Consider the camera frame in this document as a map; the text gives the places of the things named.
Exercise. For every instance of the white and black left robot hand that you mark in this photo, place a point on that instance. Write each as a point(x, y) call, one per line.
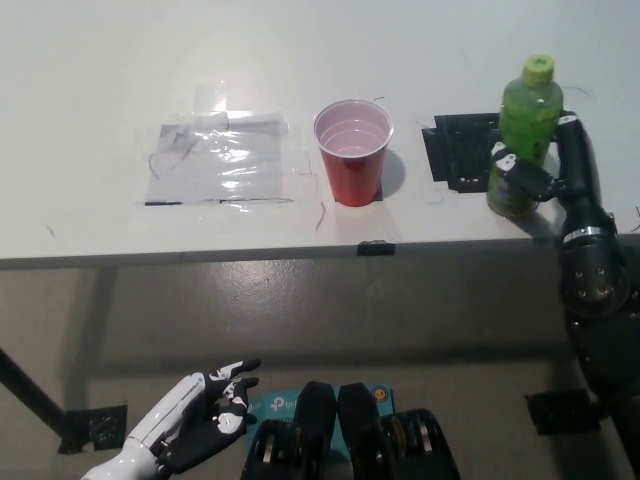
point(205, 425)

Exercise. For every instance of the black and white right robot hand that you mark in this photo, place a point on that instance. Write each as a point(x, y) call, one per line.
point(580, 170)

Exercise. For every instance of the green plastic drink bottle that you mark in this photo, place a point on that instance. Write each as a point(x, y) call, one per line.
point(530, 115)

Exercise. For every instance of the red plastic cup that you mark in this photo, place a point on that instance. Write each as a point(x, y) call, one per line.
point(352, 170)

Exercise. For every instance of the teal router box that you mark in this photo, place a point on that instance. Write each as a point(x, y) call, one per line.
point(275, 405)

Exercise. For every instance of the black table leg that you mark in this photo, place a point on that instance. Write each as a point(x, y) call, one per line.
point(30, 385)

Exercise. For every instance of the small black edge tape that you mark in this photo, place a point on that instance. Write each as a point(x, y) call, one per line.
point(376, 248)

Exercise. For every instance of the clear taped plastic sheet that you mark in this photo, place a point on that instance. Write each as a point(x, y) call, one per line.
point(220, 165)

